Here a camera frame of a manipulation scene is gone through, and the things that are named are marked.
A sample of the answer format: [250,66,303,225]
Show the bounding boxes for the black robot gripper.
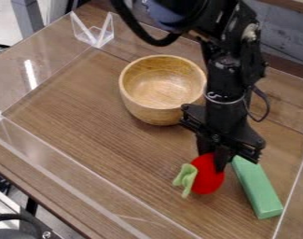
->
[181,96,266,173]

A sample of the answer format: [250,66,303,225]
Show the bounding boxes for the red felt fruit green leaf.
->
[173,153,225,198]

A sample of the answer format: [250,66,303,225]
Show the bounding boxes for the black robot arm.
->
[110,0,268,173]

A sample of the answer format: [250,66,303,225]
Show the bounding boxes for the green rectangular block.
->
[233,156,284,219]

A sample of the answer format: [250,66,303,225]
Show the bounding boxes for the light wooden bowl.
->
[120,55,208,126]

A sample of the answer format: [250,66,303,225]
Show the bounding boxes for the black equipment under table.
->
[0,176,65,239]

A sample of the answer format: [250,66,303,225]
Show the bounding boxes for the clear acrylic enclosure wall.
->
[0,11,303,239]

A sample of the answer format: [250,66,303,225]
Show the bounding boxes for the clear acrylic corner bracket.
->
[70,11,114,49]

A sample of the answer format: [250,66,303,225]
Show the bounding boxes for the grey post behind table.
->
[10,0,45,38]

